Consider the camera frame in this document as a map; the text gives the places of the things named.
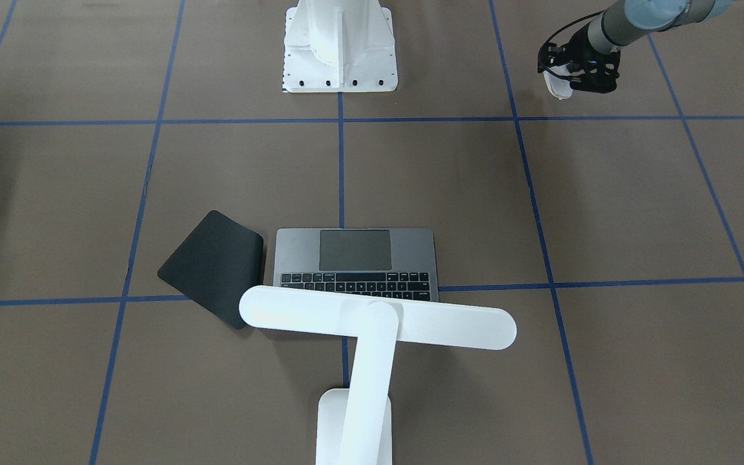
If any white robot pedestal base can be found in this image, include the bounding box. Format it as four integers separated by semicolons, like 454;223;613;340
282;1;398;92

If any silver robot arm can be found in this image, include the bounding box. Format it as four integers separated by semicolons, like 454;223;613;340
537;1;733;94

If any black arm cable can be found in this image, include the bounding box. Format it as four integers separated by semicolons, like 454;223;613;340
537;18;602;72

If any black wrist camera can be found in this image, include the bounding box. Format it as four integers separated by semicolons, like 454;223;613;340
567;49;622;94

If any white computer mouse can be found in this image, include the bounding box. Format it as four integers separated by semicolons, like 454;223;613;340
542;65;574;100

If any grey laptop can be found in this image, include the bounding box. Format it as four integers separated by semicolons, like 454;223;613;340
273;229;438;302

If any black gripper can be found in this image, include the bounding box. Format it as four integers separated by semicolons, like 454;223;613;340
540;26;602;81

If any brown paper table cover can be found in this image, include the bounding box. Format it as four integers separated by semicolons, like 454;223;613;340
0;1;744;464

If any white desk lamp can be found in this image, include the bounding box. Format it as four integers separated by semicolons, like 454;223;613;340
240;285;517;464

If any black mouse pad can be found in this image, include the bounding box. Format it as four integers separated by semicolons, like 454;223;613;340
157;210;265;330

